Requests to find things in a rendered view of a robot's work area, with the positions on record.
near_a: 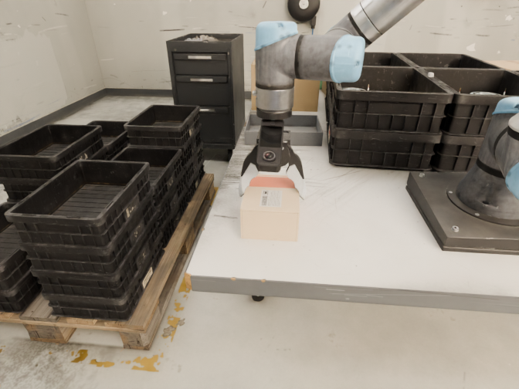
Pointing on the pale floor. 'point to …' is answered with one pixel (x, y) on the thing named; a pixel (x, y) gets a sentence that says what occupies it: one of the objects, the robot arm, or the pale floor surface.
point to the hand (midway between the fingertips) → (271, 199)
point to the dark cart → (211, 85)
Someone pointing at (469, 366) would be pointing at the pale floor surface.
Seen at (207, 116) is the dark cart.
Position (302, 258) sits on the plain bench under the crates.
